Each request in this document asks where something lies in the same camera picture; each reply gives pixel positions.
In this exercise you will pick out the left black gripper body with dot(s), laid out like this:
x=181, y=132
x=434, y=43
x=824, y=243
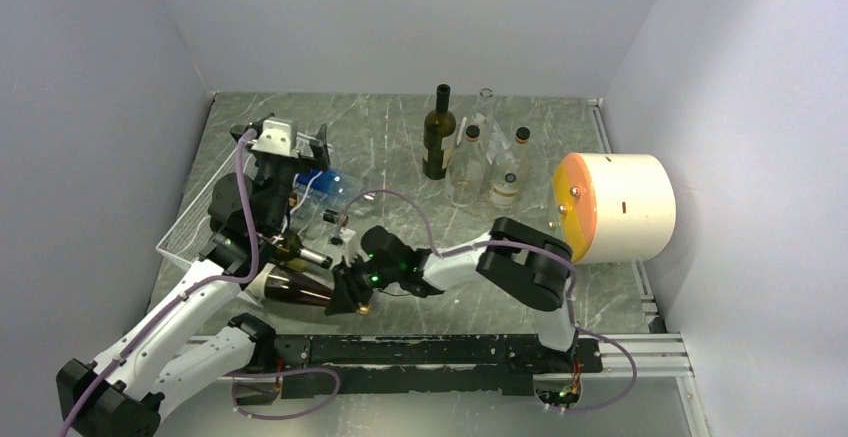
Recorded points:
x=280, y=177

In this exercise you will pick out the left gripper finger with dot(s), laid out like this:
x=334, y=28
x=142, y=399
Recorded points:
x=320, y=147
x=256, y=128

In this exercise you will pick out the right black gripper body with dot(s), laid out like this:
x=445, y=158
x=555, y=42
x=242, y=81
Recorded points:
x=363, y=276

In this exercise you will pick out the gold foil wine bottle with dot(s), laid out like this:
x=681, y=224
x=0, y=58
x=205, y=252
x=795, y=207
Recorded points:
x=285, y=285

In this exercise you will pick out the dark green wine bottle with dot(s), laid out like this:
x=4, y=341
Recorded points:
x=439, y=135

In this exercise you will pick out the clear bottle white label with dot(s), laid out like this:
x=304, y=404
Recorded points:
x=466, y=169

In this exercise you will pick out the clear amber liquor bottle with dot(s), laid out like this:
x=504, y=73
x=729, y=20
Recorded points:
x=510, y=171

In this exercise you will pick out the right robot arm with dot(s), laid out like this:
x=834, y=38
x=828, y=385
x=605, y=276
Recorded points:
x=532, y=267

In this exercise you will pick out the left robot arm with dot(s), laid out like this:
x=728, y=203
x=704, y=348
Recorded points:
x=129, y=388

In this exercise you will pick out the blue clear bottle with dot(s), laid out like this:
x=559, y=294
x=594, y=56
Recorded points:
x=332, y=184

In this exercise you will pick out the small dark capped bottle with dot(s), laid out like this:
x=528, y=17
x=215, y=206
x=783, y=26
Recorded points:
x=334, y=217

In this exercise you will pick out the silver capped dark bottle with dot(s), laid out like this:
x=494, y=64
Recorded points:
x=288, y=246

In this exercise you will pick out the white pink capped pen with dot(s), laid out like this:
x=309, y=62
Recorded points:
x=461, y=129

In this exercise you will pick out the clear glass flask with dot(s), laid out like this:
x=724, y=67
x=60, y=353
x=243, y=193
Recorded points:
x=485, y=105

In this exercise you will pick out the white cylinder orange face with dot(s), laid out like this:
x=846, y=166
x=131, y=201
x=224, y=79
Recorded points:
x=613, y=208

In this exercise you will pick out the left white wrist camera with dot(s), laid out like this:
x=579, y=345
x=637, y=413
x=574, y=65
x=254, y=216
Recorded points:
x=276, y=137

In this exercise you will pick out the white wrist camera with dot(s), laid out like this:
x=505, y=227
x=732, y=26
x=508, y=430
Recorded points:
x=276, y=137
x=342, y=233

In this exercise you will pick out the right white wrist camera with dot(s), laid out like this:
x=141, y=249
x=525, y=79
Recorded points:
x=342, y=233

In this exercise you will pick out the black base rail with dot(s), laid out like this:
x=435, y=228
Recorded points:
x=506, y=363

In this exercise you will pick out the white wire wine rack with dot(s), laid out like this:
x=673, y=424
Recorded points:
x=192, y=229

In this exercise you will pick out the aluminium frame rail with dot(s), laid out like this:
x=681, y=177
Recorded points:
x=637, y=354

